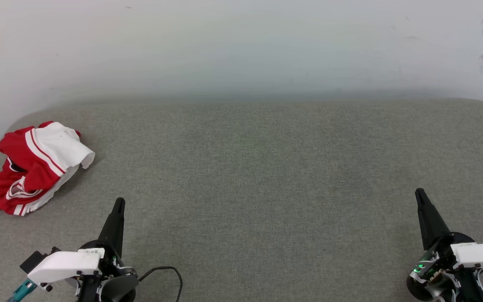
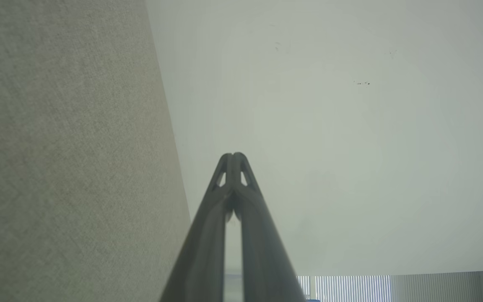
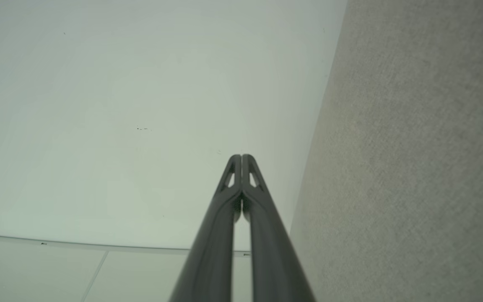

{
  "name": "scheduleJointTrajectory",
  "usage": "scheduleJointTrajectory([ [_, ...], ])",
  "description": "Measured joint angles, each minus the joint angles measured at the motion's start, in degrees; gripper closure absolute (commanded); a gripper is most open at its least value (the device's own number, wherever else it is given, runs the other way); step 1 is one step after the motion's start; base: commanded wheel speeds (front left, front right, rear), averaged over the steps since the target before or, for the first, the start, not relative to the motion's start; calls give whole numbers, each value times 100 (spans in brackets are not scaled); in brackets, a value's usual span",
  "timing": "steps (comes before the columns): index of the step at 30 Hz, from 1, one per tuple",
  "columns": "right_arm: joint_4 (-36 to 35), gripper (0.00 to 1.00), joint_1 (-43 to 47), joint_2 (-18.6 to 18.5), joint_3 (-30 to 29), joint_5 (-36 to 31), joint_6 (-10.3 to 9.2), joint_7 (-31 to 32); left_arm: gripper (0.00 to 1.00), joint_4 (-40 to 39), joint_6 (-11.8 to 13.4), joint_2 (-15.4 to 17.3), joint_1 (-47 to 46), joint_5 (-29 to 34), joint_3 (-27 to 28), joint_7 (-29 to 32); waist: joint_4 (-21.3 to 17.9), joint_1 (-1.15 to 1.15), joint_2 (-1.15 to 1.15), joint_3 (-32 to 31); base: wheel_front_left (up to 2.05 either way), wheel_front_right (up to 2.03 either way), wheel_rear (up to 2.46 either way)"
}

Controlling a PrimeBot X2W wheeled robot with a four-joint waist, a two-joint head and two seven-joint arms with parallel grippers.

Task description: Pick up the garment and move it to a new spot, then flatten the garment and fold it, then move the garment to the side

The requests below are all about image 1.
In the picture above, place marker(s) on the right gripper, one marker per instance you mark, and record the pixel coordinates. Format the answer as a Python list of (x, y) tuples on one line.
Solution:
[(428, 266)]

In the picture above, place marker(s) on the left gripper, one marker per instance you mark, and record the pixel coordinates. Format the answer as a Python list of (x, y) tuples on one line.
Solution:
[(109, 262)]

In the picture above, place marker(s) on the red and white jersey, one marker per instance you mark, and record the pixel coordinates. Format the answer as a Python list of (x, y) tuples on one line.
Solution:
[(19, 176)]

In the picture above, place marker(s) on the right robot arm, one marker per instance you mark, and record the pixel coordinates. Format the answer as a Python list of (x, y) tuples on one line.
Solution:
[(472, 287)]

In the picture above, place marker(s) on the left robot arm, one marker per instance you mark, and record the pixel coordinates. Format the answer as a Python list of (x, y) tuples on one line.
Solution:
[(113, 289)]

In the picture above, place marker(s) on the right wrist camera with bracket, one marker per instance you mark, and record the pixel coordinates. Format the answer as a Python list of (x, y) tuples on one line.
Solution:
[(482, 253)]

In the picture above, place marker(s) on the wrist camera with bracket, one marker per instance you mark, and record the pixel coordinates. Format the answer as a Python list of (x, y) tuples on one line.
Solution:
[(482, 253), (63, 265)]

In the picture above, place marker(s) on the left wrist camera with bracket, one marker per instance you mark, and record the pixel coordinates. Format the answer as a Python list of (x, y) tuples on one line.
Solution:
[(63, 265)]

